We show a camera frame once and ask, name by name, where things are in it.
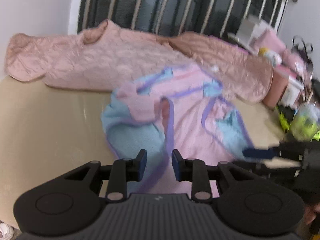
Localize pink blue purple garment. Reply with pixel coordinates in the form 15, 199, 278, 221
101, 63, 253, 194

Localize person's right hand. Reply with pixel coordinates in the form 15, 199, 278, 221
304, 203, 320, 225

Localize neon yellow black gloves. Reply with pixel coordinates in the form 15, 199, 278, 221
275, 103, 319, 141

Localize glass cup with tea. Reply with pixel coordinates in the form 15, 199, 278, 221
284, 103, 319, 142

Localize pink storage box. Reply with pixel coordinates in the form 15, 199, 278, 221
263, 65, 304, 109

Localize plush toy yellow white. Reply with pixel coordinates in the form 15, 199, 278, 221
258, 47, 282, 67

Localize black handbag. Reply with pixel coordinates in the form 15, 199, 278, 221
292, 35, 313, 74

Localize pink pouch bag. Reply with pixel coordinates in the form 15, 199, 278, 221
254, 29, 286, 54

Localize pink quilted jacket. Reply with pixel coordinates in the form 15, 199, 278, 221
5, 20, 273, 102

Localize stack of white boxes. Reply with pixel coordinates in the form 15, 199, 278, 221
235, 15, 270, 47

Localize pink white shoe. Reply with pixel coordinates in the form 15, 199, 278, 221
0, 222, 14, 240

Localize steel window guard bars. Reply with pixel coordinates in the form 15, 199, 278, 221
76, 0, 298, 38

